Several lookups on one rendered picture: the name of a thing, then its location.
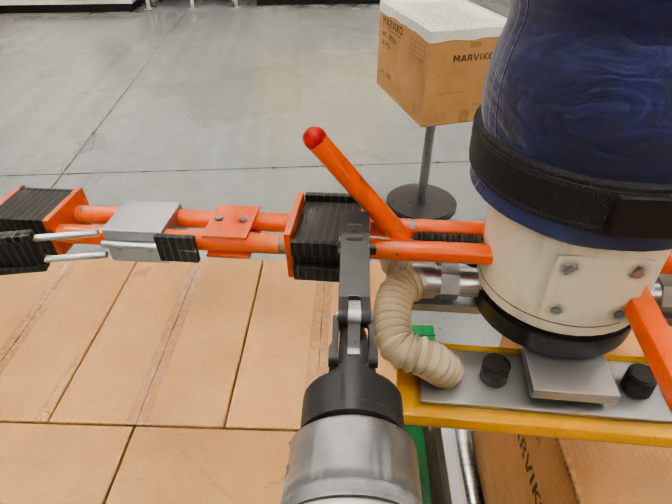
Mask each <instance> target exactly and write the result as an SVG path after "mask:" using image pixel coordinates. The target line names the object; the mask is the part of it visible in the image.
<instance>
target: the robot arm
mask: <svg viewBox="0 0 672 504"><path fill-rule="evenodd" d="M370 243H371V237H370V218H369V212H365V211H340V220H339V241H338V259H340V273H339V293H338V309H337V312H336V314H335V315H334V316H333V327H332V343H331V344H330V345H329V350H328V367H330V368H329V372H328V373H326V374H323V375H321V376H320V377H318V378H316V379H315V380H314V381H313V382H312V383H311V384H310V385H309V386H308V387H307V389H306V391H305V393H304V396H303V405H302V415H301V425H300V430H299V431H298V432H296V433H295V434H294V436H293V437H292V439H291V441H289V445H290V452H289V461H288V464H287V465H286V469H287V471H286V474H285V477H284V485H283V494H282V500H281V503H280V504H423V503H422V494H421V484H420V475H419V465H418V456H417V449H416V446H415V444H414V441H413V440H412V438H411V437H410V436H409V435H408V433H406V432H405V426H404V415H403V403H402V397H401V394H400V391H399V390H398V388H397V387H396V386H395V384H394V383H393V382H391V381H390V380H389V379H387V378H386V377H384V376H382V375H380V374H378V373H376V369H375V368H378V363H379V357H378V347H377V345H376V344H375V319H374V316H373V312H372V310H371V299H370V258H371V255H376V249H377V246H376V245H371V244H370ZM366 328H367V330H368V339H367V334H366V332H365V329H366ZM339 331H340V340H339V350H338V339H339Z"/></svg>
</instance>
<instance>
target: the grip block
mask: <svg viewBox="0 0 672 504"><path fill-rule="evenodd" d="M340 211H364V209H363V208H362V207H361V206H360V205H359V204H358V203H357V202H356V201H355V199H354V198H353V197H352V196H351V195H350V194H349V193H323V192H306V193H305V200H304V193H302V192H298V193H297V196H296V199H295V202H294V205H293V207H292V210H291V213H290V216H289V219H288V222H287V225H286V228H285V231H284V233H283V237H284V245H285V253H286V262H287V270H288V276H289V277H294V279H295V280H310V281H327V282H339V273H340V259H338V241H339V220H340Z"/></svg>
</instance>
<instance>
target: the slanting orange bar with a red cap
mask: <svg viewBox="0 0 672 504"><path fill-rule="evenodd" d="M303 142H304V145H305V146H306V147H307V148H308V149H309V150H311V152H312V153H313V154H314V155H315V156H316V157H317V158H318V159H319V160H320V162H321V163H322V164H323V165H324V166H325V167H326V168H327V169H328V170H329V172H330V173H331V174H332V175H333V176H334V177H335V178H336V179H337V180H338V182H339V183H340V184H341V185H342V186H343V187H344V188H345V189H346V191H347V192H348V193H349V194H350V195H351V196H352V197H353V198H354V199H355V201H356V202H357V203H358V204H359V205H360V206H361V207H362V208H363V209H364V211H365V212H369V216H370V217H371V218H372V220H373V221H374V222H375V223H376V224H377V225H378V226H379V227H380V228H381V230H382V231H383V232H384V233H385V234H386V235H387V236H388V237H389V238H390V239H400V240H409V239H410V237H411V232H410V231H409V230H408V228H407V227H406V226H405V225H404V224H403V223H402V221H401V220H400V219H399V218H398V217H397V216H396V214H395V213H394V212H393V211H392V210H391V209H390V208H389V206H388V205H387V204H386V203H385V202H384V201H383V199H382V198H381V197H380V196H379V195H378V194H377V192H376V191H375V190H374V189H373V188H372V187H371V185H370V184H369V183H368V182H367V181H366V180H365V179H364V177H363V176H362V175H361V174H360V173H359V172H358V170H357V169H356V168H355V167H354V166H353V165H352V163H351V162H350V161H349V160H348V159H347V158H346V157H345V155H344V154H343V153H342V152H341V151H340V150H339V148H338V147H337V146H336V145H335V144H334V143H333V141H332V140H331V139H330V138H329V137H328V136H327V134H326V132H325V131H324V130H323V129H322V128H321V127H318V126H311V127H309V128H308V129H306V131H305V132H304V134H303Z"/></svg>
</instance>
